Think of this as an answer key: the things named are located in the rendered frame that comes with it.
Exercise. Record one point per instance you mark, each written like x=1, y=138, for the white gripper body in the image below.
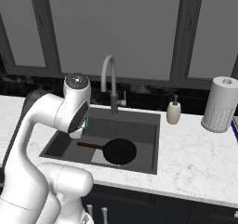
x=75, y=134

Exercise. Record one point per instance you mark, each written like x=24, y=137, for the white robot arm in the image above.
x=28, y=159

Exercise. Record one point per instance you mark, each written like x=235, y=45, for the dark grey sink basin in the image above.
x=136, y=131

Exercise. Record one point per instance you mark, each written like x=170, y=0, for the silver tap lever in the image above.
x=124, y=99

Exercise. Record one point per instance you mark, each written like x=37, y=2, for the grey curved tap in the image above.
x=109, y=69

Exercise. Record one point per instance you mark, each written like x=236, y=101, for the dark navy drawer front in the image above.
x=124, y=194
x=198, y=204

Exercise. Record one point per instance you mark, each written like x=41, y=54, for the beige soap dispenser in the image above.
x=173, y=112

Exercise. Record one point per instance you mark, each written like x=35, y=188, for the dark navy cupboard door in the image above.
x=139, y=213
x=214, y=218

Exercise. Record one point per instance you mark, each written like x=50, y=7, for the grey glass cupboard door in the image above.
x=21, y=26
x=214, y=32

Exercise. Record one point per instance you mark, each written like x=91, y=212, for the white paper towel roll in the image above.
x=220, y=103

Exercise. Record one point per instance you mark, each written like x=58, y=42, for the blue-edged white object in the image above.
x=234, y=127

